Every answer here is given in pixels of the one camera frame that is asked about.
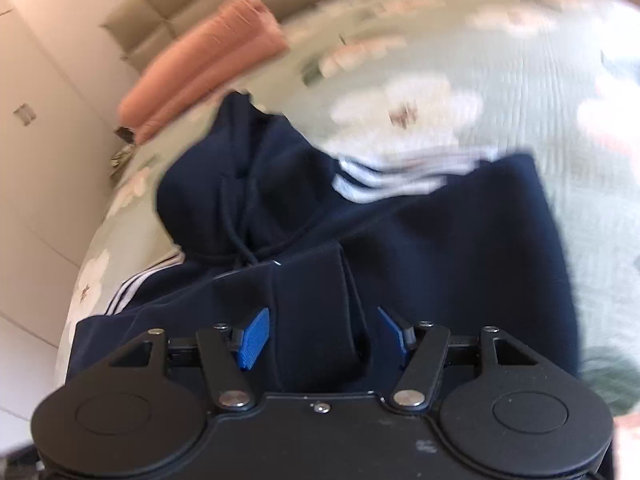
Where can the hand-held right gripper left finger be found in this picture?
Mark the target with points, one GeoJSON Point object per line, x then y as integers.
{"type": "Point", "coordinates": [255, 337]}

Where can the floral green bedspread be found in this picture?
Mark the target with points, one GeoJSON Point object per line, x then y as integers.
{"type": "Point", "coordinates": [475, 85]}

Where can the navy blue striped hoodie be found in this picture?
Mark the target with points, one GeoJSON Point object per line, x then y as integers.
{"type": "Point", "coordinates": [400, 240]}

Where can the white wardrobe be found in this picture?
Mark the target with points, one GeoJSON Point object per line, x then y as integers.
{"type": "Point", "coordinates": [45, 160]}

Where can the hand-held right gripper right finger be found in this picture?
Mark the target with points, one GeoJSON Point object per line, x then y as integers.
{"type": "Point", "coordinates": [395, 332]}

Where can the folded pink blanket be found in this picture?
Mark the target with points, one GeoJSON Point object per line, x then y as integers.
{"type": "Point", "coordinates": [210, 60]}

